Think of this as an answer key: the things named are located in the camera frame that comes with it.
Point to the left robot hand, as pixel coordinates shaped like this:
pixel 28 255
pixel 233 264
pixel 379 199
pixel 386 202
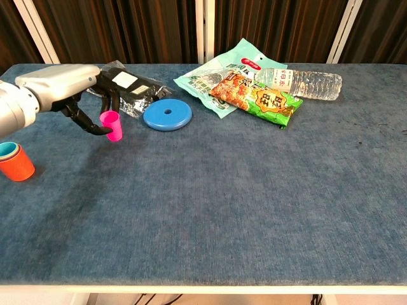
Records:
pixel 60 84

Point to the magenta plastic cup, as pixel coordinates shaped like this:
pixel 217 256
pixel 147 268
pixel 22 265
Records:
pixel 114 127

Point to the cyan plastic cup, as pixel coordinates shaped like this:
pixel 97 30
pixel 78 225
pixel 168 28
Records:
pixel 7 149

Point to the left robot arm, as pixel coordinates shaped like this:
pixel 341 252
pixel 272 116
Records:
pixel 16 111

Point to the orange plastic cup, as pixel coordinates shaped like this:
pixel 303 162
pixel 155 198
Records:
pixel 19 170

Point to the dark brown curtain panel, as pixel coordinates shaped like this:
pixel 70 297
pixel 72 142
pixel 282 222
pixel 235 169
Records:
pixel 127 31
pixel 381 31
pixel 273 25
pixel 12 31

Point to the black item in clear bag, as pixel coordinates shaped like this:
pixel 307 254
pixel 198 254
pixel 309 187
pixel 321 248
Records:
pixel 143 92

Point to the blue disc with hole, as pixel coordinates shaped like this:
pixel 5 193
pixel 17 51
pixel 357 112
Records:
pixel 159 119

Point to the teal snack bag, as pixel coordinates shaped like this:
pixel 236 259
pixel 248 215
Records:
pixel 197 85

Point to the orange green snack bag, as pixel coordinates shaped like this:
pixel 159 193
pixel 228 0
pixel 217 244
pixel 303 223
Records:
pixel 254 101

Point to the blue table mat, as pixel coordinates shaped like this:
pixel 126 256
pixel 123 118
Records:
pixel 222 206

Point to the clear plastic water bottle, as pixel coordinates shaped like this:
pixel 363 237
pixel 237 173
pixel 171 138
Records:
pixel 311 84

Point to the white frame post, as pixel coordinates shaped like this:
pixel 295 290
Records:
pixel 205 31
pixel 345 31
pixel 36 31

